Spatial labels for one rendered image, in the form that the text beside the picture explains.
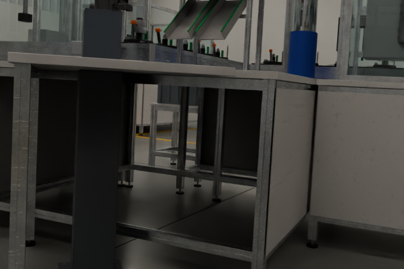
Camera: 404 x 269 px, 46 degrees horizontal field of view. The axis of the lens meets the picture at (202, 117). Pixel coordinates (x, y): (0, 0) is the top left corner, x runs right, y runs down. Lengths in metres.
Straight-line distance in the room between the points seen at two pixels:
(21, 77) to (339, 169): 1.58
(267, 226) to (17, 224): 0.87
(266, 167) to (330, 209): 0.79
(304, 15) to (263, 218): 1.34
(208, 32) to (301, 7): 0.85
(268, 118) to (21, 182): 0.87
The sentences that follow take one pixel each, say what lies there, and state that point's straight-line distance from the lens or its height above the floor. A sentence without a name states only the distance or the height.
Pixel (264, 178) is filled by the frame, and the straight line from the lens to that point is 1.80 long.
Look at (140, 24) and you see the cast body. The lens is 2.28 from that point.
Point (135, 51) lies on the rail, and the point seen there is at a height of 0.92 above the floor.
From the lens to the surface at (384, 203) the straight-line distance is 2.48.
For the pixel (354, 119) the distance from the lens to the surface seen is 2.44.
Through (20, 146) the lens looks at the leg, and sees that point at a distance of 1.52.
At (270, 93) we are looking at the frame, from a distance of 1.77.
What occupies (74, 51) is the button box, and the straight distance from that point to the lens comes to 2.19.
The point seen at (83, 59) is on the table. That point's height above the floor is 0.85.
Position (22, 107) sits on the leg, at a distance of 1.51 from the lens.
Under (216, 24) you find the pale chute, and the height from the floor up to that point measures 1.06.
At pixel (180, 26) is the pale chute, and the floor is 1.05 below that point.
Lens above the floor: 0.79
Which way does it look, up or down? 4 degrees down
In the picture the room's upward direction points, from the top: 3 degrees clockwise
